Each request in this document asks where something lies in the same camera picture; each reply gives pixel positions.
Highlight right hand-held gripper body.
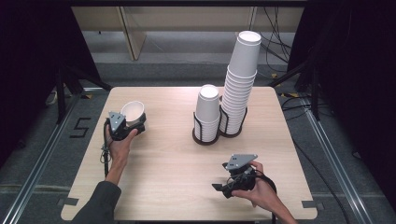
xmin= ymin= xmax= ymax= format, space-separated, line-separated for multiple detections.
xmin=222 ymin=153 xmax=259 ymax=199

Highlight aluminium floor rail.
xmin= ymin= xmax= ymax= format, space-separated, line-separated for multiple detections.
xmin=302 ymin=99 xmax=396 ymax=224
xmin=0 ymin=92 xmax=82 ymax=224

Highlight single white paper cup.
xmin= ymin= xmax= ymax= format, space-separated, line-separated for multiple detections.
xmin=120 ymin=100 xmax=147 ymax=124

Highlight beige wooden panel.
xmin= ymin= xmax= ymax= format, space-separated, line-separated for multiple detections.
xmin=71 ymin=7 xmax=304 ymax=62

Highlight hand-held gripper cable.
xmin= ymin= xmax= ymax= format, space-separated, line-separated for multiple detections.
xmin=99 ymin=119 xmax=112 ymax=178
xmin=253 ymin=170 xmax=278 ymax=224

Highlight black tape strip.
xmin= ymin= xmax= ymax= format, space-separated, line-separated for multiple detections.
xmin=302 ymin=200 xmax=325 ymax=210

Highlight left hand-held gripper cable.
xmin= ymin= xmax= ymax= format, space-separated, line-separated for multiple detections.
xmin=99 ymin=119 xmax=112 ymax=178

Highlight tall stack of white cups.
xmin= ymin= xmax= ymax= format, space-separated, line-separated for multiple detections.
xmin=219 ymin=30 xmax=262 ymax=135

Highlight right hand-held gripper cable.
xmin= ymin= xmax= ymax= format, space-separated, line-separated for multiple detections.
xmin=253 ymin=170 xmax=278 ymax=224

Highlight black metal stand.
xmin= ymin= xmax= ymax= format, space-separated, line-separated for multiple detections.
xmin=267 ymin=60 xmax=322 ymax=122
xmin=55 ymin=63 xmax=114 ymax=125

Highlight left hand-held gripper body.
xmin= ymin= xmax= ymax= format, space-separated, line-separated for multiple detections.
xmin=106 ymin=111 xmax=146 ymax=142

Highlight bundle of black cables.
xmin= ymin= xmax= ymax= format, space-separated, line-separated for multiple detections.
xmin=257 ymin=7 xmax=294 ymax=79

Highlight person's left hand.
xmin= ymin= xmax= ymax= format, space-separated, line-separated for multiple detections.
xmin=105 ymin=125 xmax=138 ymax=167

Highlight person's right hand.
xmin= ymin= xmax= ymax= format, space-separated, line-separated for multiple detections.
xmin=232 ymin=161 xmax=283 ymax=214

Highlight black floor cable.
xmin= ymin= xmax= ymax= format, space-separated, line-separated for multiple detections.
xmin=280 ymin=95 xmax=352 ymax=224

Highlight dark wire cup holder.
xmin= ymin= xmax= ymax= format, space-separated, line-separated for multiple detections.
xmin=191 ymin=106 xmax=222 ymax=147
xmin=218 ymin=104 xmax=248 ymax=139

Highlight short stack of white cups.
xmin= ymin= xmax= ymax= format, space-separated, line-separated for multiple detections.
xmin=193 ymin=83 xmax=222 ymax=144

